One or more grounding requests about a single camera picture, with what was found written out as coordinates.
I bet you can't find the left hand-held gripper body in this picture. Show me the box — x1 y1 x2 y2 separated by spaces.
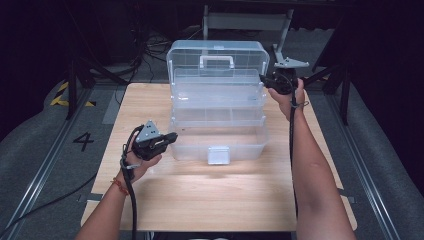
131 119 168 162

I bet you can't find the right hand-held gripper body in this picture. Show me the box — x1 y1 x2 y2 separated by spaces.
268 56 311 96

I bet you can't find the clear plastic storage box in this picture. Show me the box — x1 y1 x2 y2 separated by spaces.
165 39 271 166

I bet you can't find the person's right hand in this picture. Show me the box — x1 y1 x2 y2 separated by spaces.
267 77 308 122

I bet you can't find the person's left hand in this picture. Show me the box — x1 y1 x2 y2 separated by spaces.
123 133 164 190

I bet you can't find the black tripod stand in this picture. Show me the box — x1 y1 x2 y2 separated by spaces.
64 54 130 121
299 58 354 127

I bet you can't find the yellow black floor tape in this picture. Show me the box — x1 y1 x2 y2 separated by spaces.
49 81 98 108

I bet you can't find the orange bead bracelet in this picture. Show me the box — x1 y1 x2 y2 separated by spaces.
110 177 131 197

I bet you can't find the right hand-held gripper black cable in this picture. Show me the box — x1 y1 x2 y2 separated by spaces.
287 72 310 218

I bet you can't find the hand-held gripper black cable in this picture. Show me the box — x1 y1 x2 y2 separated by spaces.
287 72 310 218
119 124 145 240

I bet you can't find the grey metal stand frame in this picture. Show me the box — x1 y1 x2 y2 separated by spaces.
201 4 295 64

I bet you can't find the left hand-held gripper black cable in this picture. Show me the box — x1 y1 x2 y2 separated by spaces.
119 124 145 240

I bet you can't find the bundle of black floor cables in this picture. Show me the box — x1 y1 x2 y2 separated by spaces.
128 19 204 85

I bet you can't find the metal floor rail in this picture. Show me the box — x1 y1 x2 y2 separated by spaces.
323 93 402 240
0 88 95 240

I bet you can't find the long black floor cable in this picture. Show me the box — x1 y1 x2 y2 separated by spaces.
0 172 98 238

